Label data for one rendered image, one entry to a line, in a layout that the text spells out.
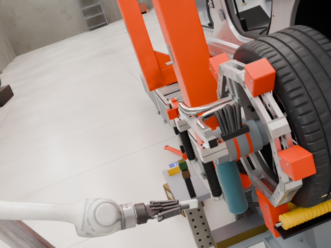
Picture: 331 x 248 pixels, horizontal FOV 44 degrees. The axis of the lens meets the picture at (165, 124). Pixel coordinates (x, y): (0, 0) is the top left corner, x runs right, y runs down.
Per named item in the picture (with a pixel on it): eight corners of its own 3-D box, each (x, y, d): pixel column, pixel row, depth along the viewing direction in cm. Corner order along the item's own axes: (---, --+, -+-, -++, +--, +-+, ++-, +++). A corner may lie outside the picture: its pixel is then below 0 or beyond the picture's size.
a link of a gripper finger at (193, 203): (179, 202, 153) (180, 203, 152) (197, 199, 154) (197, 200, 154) (179, 209, 153) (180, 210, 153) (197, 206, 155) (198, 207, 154)
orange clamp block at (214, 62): (235, 68, 167) (225, 51, 171) (216, 75, 166) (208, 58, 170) (233, 77, 173) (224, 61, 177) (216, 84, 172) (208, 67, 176)
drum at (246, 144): (274, 151, 154) (265, 117, 149) (221, 172, 152) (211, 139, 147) (258, 139, 167) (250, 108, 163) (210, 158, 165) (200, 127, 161)
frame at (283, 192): (313, 223, 142) (279, 75, 124) (295, 230, 141) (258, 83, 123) (250, 164, 193) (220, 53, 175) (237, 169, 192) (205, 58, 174)
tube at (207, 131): (260, 118, 136) (252, 88, 132) (206, 139, 134) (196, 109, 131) (240, 105, 153) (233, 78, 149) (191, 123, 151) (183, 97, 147)
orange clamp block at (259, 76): (274, 89, 135) (276, 71, 127) (252, 98, 134) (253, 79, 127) (264, 75, 139) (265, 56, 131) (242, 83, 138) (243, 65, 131)
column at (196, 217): (215, 244, 239) (194, 183, 225) (199, 251, 238) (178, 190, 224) (210, 235, 249) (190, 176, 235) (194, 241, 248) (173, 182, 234)
